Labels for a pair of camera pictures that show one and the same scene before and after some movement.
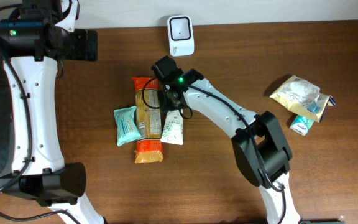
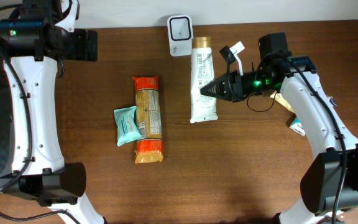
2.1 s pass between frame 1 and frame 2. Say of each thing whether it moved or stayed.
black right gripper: moved
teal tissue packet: stayed
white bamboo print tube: moved
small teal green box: stayed
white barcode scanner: stayed
